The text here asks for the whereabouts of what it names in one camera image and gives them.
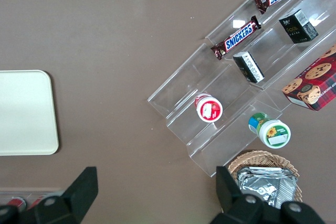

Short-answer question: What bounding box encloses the silver foil pouch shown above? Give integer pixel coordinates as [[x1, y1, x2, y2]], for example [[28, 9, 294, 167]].
[[243, 166, 292, 176], [237, 170, 298, 209]]

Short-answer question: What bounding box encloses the clear acrylic bottle rack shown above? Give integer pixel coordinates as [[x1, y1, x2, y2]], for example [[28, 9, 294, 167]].
[[0, 187, 64, 210]]

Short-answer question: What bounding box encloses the clear acrylic step shelf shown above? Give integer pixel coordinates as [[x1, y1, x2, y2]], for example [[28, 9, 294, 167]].
[[147, 0, 336, 178]]

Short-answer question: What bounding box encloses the red tartan cookie box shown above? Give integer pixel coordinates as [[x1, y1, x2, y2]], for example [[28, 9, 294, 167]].
[[281, 44, 336, 112]]

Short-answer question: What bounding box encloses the red label white jar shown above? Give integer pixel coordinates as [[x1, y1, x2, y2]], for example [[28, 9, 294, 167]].
[[194, 92, 224, 123]]

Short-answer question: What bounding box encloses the light wicker basket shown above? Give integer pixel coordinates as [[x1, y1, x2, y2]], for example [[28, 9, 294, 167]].
[[227, 150, 303, 204]]

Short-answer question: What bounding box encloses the cream plastic tray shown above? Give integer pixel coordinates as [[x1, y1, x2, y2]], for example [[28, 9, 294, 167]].
[[0, 69, 59, 156]]

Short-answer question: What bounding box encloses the green label white jar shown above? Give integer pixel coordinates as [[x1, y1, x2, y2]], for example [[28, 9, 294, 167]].
[[248, 112, 291, 149]]

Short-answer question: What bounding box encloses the small black box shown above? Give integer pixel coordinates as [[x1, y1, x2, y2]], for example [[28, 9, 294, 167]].
[[233, 51, 265, 84], [278, 8, 319, 45]]

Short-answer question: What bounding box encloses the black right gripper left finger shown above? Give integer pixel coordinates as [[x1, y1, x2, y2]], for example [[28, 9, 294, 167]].
[[0, 166, 99, 224]]

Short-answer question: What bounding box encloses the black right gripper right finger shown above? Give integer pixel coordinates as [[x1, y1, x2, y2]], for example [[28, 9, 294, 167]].
[[209, 165, 327, 224]]

